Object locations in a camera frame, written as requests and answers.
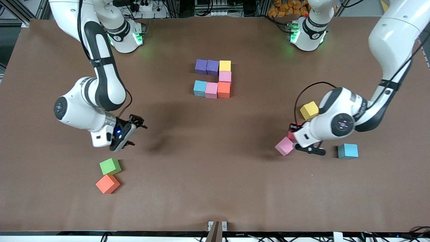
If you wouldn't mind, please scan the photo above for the green foam cube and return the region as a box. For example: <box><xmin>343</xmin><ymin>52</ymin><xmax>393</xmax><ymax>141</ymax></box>
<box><xmin>99</xmin><ymin>158</ymin><xmax>122</xmax><ymax>175</ymax></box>

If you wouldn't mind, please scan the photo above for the light cyan foam cube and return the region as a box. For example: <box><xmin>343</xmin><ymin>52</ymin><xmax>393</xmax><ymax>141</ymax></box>
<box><xmin>193</xmin><ymin>80</ymin><xmax>207</xmax><ymax>97</ymax></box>

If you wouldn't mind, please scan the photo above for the orange foam cube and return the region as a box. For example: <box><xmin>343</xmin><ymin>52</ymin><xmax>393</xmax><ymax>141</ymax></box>
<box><xmin>95</xmin><ymin>174</ymin><xmax>121</xmax><ymax>194</ymax></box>
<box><xmin>217</xmin><ymin>82</ymin><xmax>231</xmax><ymax>99</ymax></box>

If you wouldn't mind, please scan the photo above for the blue foam cube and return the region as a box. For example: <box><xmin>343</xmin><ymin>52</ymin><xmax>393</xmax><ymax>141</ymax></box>
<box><xmin>337</xmin><ymin>143</ymin><xmax>359</xmax><ymax>160</ymax></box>

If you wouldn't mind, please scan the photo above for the brown table cover sheet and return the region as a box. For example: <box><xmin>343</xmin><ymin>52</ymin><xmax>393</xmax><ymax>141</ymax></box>
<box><xmin>0</xmin><ymin>16</ymin><xmax>430</xmax><ymax>233</ymax></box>

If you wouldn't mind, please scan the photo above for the white power strip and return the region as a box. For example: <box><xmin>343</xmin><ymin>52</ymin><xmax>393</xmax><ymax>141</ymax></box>
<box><xmin>202</xmin><ymin>9</ymin><xmax>233</xmax><ymax>17</ymax></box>
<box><xmin>129</xmin><ymin>0</ymin><xmax>168</xmax><ymax>19</ymax></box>

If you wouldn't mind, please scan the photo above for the pile of orange objects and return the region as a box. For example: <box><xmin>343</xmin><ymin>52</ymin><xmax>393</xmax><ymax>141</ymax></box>
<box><xmin>268</xmin><ymin>0</ymin><xmax>310</xmax><ymax>18</ymax></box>

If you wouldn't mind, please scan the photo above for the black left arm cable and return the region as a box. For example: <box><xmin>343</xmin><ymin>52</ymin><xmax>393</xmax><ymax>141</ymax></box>
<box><xmin>294</xmin><ymin>82</ymin><xmax>337</xmax><ymax>125</ymax></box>

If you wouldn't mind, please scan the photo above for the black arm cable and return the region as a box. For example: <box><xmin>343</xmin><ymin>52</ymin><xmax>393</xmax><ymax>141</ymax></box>
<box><xmin>116</xmin><ymin>88</ymin><xmax>133</xmax><ymax>118</ymax></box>
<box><xmin>294</xmin><ymin>82</ymin><xmax>337</xmax><ymax>125</ymax></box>

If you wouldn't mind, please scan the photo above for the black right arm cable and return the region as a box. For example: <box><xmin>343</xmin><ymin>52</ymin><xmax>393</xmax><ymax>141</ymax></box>
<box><xmin>116</xmin><ymin>88</ymin><xmax>133</xmax><ymax>118</ymax></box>

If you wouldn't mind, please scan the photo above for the brown camera stand post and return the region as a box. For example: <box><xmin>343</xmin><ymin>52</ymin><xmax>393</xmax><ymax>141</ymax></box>
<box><xmin>206</xmin><ymin>221</ymin><xmax>223</xmax><ymax>242</ymax></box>

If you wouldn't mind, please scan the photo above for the aluminium frame profile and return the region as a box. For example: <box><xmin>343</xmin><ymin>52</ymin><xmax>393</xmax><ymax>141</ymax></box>
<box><xmin>20</xmin><ymin>0</ymin><xmax>50</xmax><ymax>27</ymax></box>

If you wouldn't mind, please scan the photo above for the aluminium table edge rail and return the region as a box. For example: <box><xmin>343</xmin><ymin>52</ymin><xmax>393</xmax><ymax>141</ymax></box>
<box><xmin>418</xmin><ymin>40</ymin><xmax>430</xmax><ymax>68</ymax></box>

